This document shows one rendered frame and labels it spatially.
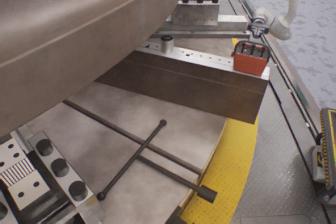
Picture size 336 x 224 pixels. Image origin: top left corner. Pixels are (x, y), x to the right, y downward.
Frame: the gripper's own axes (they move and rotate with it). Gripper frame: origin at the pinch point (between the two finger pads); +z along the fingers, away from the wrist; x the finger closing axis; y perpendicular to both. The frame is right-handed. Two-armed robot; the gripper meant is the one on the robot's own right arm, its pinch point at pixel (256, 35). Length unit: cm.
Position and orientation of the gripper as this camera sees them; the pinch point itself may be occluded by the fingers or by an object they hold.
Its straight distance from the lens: 157.5
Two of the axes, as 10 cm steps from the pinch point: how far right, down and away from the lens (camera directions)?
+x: 9.3, 2.5, -2.8
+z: -3.7, 6.2, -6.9
